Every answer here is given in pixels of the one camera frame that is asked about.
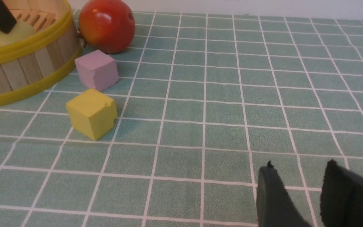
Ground green checkered tablecloth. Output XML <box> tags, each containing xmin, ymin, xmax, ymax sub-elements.
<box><xmin>0</xmin><ymin>12</ymin><xmax>363</xmax><ymax>227</ymax></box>

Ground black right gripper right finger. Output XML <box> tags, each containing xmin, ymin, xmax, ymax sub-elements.
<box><xmin>320</xmin><ymin>160</ymin><xmax>363</xmax><ymax>227</ymax></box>

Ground yellow cube block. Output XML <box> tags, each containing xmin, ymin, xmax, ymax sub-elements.
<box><xmin>66</xmin><ymin>89</ymin><xmax>118</xmax><ymax>141</ymax></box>

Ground yellow rimmed bamboo steamer tray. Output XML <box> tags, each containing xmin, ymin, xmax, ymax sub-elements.
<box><xmin>0</xmin><ymin>0</ymin><xmax>82</xmax><ymax>106</ymax></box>

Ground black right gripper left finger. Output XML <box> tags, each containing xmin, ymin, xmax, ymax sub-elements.
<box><xmin>256</xmin><ymin>161</ymin><xmax>311</xmax><ymax>227</ymax></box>

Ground yellow bun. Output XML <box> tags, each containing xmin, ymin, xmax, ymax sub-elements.
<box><xmin>0</xmin><ymin>20</ymin><xmax>37</xmax><ymax>47</ymax></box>

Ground pink cube block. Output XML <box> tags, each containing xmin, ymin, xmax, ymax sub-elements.
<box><xmin>75</xmin><ymin>50</ymin><xmax>119</xmax><ymax>91</ymax></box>

